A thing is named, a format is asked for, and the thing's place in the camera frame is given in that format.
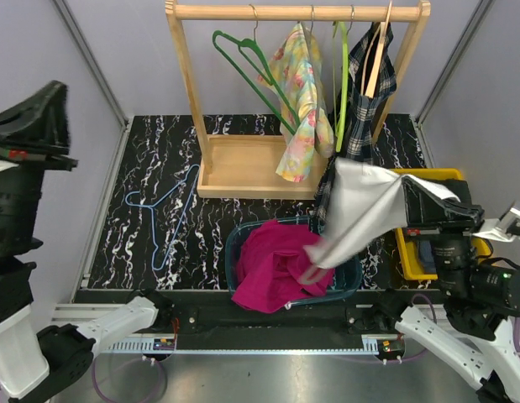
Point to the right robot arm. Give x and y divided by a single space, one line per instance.
481 295

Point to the black knitted cloth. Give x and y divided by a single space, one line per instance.
457 189

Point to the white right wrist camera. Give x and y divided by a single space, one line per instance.
505 229

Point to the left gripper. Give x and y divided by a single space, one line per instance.
41 118

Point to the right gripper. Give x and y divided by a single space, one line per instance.
435 225

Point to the light blue plastic hanger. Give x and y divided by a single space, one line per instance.
167 215

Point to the grey plastic hanger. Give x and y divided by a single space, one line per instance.
313 275

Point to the dark blue folded cloth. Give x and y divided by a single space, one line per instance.
425 257

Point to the wooden hanger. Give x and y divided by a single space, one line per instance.
375 59

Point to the magenta pleated skirt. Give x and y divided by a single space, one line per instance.
271 263

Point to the white skirt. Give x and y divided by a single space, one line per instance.
365 202

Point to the pastel floral skirt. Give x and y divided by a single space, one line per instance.
296 69

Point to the lime green plastic hanger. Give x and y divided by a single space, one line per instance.
340 104

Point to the yellow plastic tray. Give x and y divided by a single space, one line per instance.
411 268

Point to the teal transparent plastic basin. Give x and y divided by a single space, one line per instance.
347 276

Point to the navy plaid skirt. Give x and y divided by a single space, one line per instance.
360 113

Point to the wooden clothes rack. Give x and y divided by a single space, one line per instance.
243 165

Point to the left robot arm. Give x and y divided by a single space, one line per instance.
37 365

